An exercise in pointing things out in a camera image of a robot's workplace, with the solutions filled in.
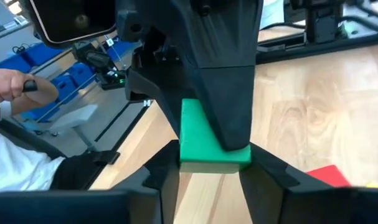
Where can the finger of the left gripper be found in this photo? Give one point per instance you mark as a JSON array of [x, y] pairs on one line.
[[157, 84], [229, 109]]

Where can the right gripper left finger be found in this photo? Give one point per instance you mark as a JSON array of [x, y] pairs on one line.
[[157, 193]]

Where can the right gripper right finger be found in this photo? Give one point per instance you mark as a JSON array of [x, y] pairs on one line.
[[279, 196]]

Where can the green half-cylinder block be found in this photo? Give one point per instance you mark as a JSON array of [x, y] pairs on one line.
[[198, 140]]

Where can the red wooden cube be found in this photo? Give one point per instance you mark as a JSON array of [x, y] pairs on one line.
[[328, 177]]

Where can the yellow wooden cube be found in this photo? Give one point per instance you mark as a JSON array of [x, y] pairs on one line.
[[377, 185]]

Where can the person's forearm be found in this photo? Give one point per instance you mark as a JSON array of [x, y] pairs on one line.
[[42, 96]]

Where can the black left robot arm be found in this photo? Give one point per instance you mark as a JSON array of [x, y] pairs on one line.
[[324, 25]]

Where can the white bench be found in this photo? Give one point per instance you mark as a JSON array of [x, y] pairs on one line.
[[73, 116]]

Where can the blue storage bin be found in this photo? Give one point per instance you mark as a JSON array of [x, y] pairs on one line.
[[42, 54], [65, 88]]

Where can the person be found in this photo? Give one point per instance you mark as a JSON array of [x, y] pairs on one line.
[[17, 168]]

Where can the person's hand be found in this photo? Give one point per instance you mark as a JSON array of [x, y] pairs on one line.
[[5, 85]]

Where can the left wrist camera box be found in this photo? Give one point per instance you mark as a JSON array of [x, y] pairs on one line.
[[67, 21]]

